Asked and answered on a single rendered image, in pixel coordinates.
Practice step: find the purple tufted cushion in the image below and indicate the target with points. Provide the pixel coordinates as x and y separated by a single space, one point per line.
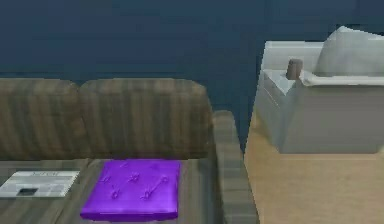
136 188

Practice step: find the brown striped sofa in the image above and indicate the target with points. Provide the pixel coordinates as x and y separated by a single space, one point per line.
140 116

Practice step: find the white grey newspaper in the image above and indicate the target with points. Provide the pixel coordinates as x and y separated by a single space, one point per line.
43 183

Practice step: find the grey white pillow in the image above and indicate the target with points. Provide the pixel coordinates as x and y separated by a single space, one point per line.
353 53

